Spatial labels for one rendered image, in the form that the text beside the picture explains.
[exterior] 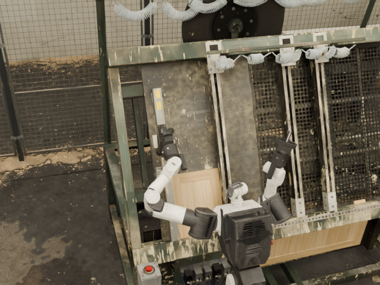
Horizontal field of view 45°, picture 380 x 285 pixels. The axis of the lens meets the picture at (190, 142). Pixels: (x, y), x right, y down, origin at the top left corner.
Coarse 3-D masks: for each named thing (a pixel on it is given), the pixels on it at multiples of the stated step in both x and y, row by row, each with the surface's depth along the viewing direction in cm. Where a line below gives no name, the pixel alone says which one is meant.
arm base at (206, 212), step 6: (198, 210) 240; (204, 210) 243; (210, 210) 246; (204, 216) 239; (210, 216) 241; (216, 216) 243; (210, 222) 244; (210, 228) 243; (192, 234) 242; (210, 234) 244
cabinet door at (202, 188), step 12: (216, 168) 295; (180, 180) 289; (192, 180) 291; (204, 180) 293; (216, 180) 295; (180, 192) 289; (192, 192) 292; (204, 192) 294; (216, 192) 296; (180, 204) 290; (192, 204) 292; (204, 204) 294; (216, 204) 296; (180, 228) 290
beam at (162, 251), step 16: (352, 208) 320; (304, 224) 310; (320, 224) 313; (336, 224) 317; (160, 240) 293; (192, 240) 290; (208, 240) 292; (144, 256) 282; (160, 256) 285; (176, 256) 287
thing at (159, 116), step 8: (160, 88) 280; (160, 96) 281; (160, 112) 281; (160, 120) 281; (168, 184) 285; (168, 192) 285; (168, 200) 285; (176, 224) 287; (176, 232) 288; (176, 240) 288
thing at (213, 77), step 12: (216, 60) 282; (216, 72) 282; (216, 84) 289; (216, 96) 291; (216, 108) 287; (216, 120) 288; (216, 132) 290; (216, 144) 293; (216, 156) 296; (228, 168) 291; (228, 180) 292
